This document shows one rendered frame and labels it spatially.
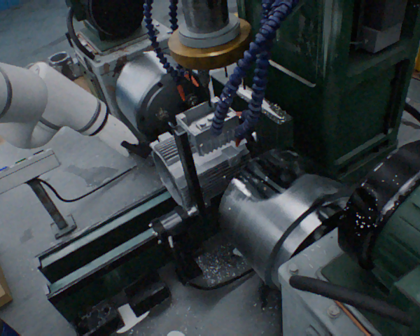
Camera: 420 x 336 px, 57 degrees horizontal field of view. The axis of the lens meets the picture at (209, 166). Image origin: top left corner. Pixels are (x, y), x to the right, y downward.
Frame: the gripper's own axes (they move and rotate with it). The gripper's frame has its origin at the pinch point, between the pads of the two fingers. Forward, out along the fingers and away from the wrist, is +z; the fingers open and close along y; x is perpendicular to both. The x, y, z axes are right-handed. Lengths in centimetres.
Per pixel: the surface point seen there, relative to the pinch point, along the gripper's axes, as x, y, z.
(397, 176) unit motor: 25, 58, -17
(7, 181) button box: -29.9, -16.8, -13.6
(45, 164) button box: -21.0, -16.8, -8.4
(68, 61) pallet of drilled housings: -24, -241, 76
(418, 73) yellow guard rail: 141, -70, 205
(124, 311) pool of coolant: -33.7, 18.9, 13.7
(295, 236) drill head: 11.2, 45.2, 1.3
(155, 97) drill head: 11.3, -14.7, 3.5
